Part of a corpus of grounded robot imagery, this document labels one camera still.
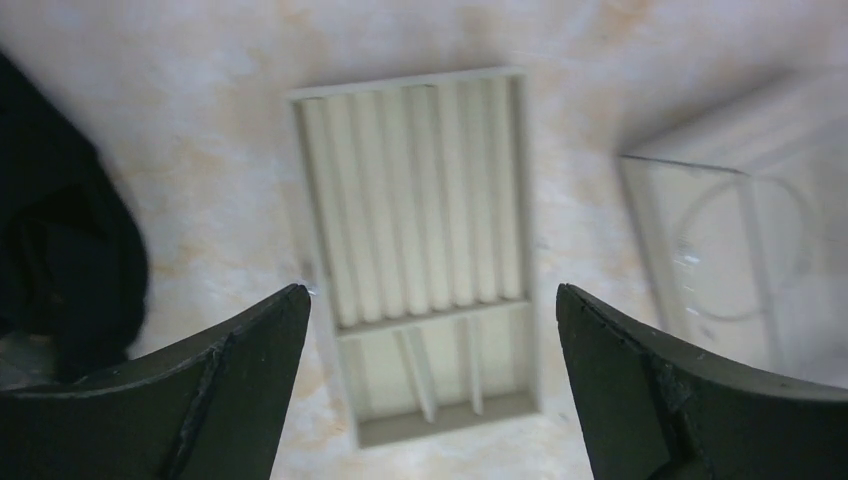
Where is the clear plastic box cover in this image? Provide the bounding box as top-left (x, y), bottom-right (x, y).
top-left (618, 68), bottom-right (847, 387)

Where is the beige slotted ring tray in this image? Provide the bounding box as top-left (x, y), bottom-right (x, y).
top-left (287, 66), bottom-right (541, 449)

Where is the silver bangle bracelet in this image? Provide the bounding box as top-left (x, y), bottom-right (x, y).
top-left (672, 175), bottom-right (813, 325)

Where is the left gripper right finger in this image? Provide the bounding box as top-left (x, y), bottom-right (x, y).
top-left (556, 284), bottom-right (847, 479)

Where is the black cloth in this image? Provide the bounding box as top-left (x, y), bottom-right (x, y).
top-left (1, 58), bottom-right (149, 383)

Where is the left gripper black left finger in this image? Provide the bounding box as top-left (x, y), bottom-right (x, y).
top-left (1, 284), bottom-right (311, 479)

